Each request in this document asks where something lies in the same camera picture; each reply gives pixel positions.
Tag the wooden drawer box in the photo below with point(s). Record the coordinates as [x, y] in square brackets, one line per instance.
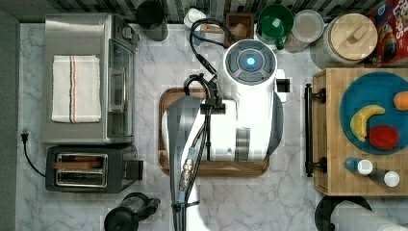
[330, 141]

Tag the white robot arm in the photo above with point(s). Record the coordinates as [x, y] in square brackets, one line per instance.
[237, 116]

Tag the wooden serving tray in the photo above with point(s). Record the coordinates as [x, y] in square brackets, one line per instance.
[207, 168]

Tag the black two-slot toaster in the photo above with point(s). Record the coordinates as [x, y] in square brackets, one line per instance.
[92, 168]

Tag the wooden utensil holder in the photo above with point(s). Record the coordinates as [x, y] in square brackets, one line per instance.
[241, 25]

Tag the white blue bottle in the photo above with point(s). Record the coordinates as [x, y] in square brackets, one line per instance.
[192, 16]

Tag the glass french press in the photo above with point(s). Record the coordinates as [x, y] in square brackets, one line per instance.
[134, 208]

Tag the dark grey cup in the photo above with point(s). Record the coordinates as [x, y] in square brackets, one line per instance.
[151, 17]

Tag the green mug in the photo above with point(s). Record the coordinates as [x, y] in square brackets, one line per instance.
[275, 22]

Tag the stainless steel toaster oven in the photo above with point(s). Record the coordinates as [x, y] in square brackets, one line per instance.
[113, 41]

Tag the white striped towel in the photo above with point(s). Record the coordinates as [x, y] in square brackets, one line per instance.
[76, 89]

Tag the glass jar with clear lid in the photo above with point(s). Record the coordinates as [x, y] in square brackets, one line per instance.
[308, 26]

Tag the black paper towel holder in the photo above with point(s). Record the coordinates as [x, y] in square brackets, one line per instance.
[328, 204]

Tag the wooden toast slice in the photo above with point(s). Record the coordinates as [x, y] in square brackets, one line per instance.
[77, 165]

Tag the yellow banana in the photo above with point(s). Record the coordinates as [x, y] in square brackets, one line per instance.
[359, 122]

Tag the jar with wooden lid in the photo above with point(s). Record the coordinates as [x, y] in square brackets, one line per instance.
[346, 41]

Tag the blue shaker bottle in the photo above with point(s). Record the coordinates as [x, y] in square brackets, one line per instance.
[362, 166]

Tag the paper towel roll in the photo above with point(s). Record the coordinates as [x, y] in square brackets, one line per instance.
[349, 216]

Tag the blue plate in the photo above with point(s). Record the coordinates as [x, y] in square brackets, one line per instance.
[377, 88]

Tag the red apple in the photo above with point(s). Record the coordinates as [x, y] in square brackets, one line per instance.
[384, 137]

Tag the grey shaker bottle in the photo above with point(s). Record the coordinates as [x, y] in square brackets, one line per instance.
[388, 177]

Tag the orange fruit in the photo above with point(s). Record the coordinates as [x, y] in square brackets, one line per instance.
[401, 101]

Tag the froot loops cereal box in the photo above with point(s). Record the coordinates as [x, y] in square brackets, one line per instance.
[391, 21]

